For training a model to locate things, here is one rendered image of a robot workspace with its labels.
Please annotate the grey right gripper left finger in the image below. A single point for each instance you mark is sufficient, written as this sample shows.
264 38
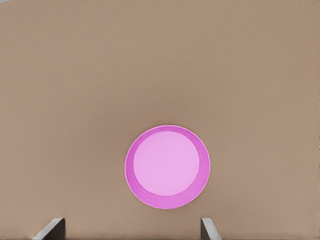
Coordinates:
53 231

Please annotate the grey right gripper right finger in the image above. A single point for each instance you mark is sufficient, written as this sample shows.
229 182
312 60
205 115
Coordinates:
208 231

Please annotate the pink round plate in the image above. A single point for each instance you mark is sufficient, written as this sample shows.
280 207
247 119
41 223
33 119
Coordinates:
166 163

